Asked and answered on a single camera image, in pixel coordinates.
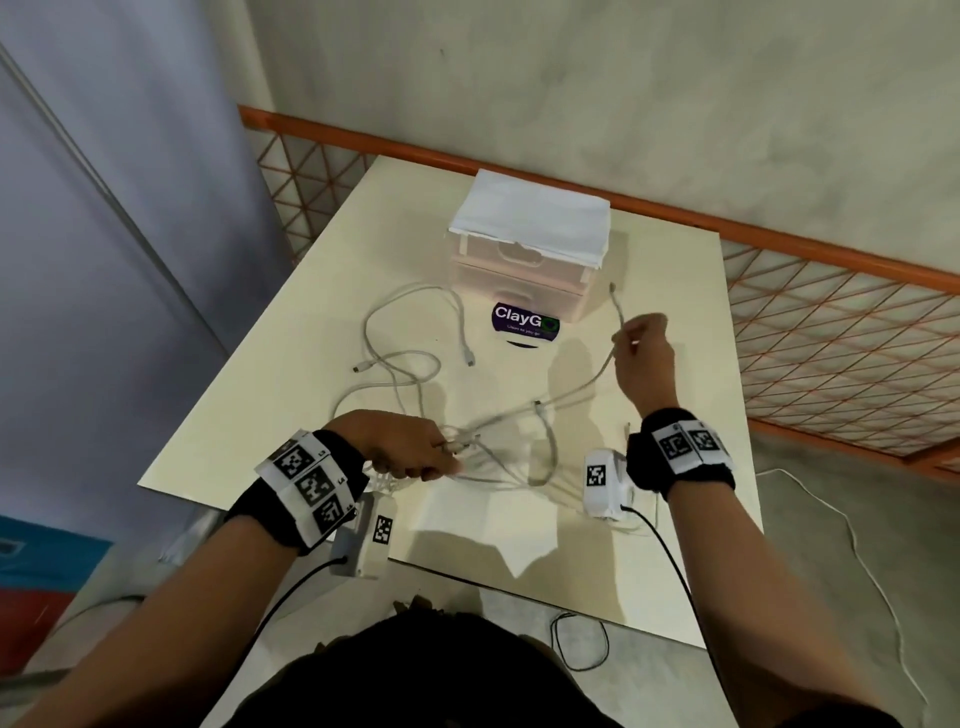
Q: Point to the person's left hand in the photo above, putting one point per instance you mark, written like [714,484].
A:
[394,442]

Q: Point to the person's right hand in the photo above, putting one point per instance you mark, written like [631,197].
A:
[649,367]

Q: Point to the person's right fingers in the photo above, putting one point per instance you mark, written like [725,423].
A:
[637,334]

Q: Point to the person's left fingers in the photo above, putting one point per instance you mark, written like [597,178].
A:
[435,459]

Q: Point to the person's right forearm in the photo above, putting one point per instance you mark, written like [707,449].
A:
[750,592]

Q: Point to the person's left forearm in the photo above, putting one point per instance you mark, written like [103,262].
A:
[187,607]

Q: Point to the white paper sheet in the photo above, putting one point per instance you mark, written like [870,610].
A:
[487,525]

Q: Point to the purple oval sticker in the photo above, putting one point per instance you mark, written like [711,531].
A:
[526,319]

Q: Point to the black right wristband with markers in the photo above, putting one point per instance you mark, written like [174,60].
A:
[682,450]

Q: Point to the black wristband with markers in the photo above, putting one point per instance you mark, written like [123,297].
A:
[682,450]
[311,487]

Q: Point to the black left wristband with markers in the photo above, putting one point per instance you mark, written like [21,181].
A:
[311,487]

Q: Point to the pink plastic drawer box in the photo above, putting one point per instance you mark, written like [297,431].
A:
[517,277]

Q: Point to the white folded cloth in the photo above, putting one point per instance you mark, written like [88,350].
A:
[532,217]

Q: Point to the orange metal mesh railing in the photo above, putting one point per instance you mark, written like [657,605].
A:
[840,337]

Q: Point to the blue and red board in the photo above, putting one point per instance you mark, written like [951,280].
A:
[41,592]

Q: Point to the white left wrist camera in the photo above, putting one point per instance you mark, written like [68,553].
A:
[367,540]

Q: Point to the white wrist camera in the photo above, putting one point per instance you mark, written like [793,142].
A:
[604,484]
[367,540]

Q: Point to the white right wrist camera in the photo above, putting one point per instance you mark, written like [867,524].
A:
[604,484]

